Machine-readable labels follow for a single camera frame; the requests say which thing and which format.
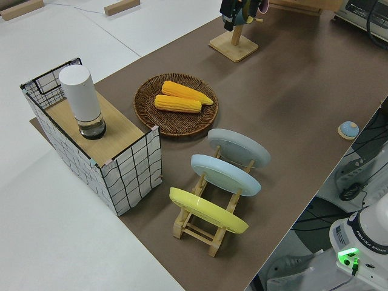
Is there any thin grey cable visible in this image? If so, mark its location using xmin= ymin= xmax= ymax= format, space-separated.
xmin=44 ymin=1 xmax=105 ymax=15

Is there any grey plate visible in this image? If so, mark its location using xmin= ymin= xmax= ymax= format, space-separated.
xmin=207 ymin=128 xmax=271 ymax=169

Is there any blue dome bell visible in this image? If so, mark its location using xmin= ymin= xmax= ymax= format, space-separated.
xmin=337 ymin=121 xmax=360 ymax=140

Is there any light wooden drawer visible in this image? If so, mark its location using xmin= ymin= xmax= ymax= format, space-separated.
xmin=268 ymin=0 xmax=324 ymax=15

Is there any wooden mug tree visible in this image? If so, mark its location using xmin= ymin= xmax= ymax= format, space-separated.
xmin=208 ymin=0 xmax=264 ymax=64

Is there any yellow plate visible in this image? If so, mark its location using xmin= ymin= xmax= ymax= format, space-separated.
xmin=169 ymin=187 xmax=250 ymax=235

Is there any brown table mat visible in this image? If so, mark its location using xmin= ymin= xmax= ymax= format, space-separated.
xmin=29 ymin=5 xmax=388 ymax=291

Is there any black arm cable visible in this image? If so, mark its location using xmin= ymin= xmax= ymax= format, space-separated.
xmin=365 ymin=0 xmax=388 ymax=52

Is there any black coiled cable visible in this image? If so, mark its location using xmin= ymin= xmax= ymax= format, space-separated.
xmin=339 ymin=182 xmax=362 ymax=201

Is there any yellow corn cob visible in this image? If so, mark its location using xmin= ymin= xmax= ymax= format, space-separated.
xmin=161 ymin=80 xmax=214 ymax=106
xmin=154 ymin=95 xmax=202 ymax=114

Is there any wire grid wooden shelf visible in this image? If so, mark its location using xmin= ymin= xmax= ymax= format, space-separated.
xmin=20 ymin=56 xmax=163 ymax=216

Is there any light wooden cabinet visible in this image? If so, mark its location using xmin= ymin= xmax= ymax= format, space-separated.
xmin=315 ymin=0 xmax=343 ymax=12

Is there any wooden plate rack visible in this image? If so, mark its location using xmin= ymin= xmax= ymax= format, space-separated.
xmin=173 ymin=144 xmax=257 ymax=258

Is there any wooden block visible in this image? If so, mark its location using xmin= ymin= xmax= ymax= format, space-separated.
xmin=0 ymin=0 xmax=45 ymax=21
xmin=104 ymin=0 xmax=141 ymax=16

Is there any brown wicker basket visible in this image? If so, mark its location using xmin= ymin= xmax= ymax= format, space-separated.
xmin=133 ymin=72 xmax=219 ymax=138

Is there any light blue plate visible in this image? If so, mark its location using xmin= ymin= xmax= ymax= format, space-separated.
xmin=190 ymin=153 xmax=262 ymax=197

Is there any white cylinder bottle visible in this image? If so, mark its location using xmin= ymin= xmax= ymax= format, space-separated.
xmin=58 ymin=65 xmax=107 ymax=140

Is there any dark blue mug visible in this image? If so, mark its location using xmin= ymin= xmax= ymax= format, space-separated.
xmin=233 ymin=0 xmax=258 ymax=27

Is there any white toaster oven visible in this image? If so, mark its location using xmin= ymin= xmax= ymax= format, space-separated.
xmin=333 ymin=0 xmax=388 ymax=40

